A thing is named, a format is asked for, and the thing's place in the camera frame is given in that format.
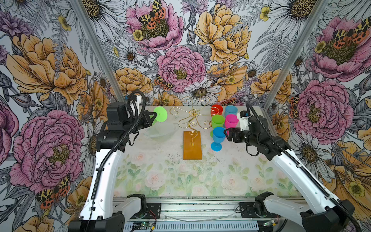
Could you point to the aluminium corner post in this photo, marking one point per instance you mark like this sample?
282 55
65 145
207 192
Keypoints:
90 32
313 19

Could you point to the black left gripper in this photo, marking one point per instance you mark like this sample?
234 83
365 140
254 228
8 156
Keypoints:
148 122

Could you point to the light blue wine glass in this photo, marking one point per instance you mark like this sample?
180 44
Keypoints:
230 110

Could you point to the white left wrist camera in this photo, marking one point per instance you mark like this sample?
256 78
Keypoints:
134 103

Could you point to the left aluminium corner post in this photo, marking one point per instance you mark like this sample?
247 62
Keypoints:
90 32

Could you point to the red wine glass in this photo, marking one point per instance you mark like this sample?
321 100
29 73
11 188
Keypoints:
216 109

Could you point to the pink wine glass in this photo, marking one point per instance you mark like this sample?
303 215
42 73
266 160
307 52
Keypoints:
231 121

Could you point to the right aluminium corner post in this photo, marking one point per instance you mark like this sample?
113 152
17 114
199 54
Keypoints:
313 19

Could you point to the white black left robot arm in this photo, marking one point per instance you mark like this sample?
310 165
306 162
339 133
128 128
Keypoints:
99 214

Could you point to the green wine glass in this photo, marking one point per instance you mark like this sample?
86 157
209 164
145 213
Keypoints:
217 121
161 115

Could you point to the gold wire glass rack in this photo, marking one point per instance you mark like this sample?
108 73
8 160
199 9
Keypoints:
191 121

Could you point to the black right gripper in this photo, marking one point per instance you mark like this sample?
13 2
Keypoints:
237 132

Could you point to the green circuit board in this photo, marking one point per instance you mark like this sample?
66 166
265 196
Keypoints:
143 226

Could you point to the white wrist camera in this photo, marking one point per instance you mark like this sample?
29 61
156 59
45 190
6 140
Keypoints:
243 118
134 103

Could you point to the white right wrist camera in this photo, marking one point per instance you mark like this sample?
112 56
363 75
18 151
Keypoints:
243 118

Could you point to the wooden rack base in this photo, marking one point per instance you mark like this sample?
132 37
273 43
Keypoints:
192 146

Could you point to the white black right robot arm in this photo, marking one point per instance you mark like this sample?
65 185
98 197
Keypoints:
323 211

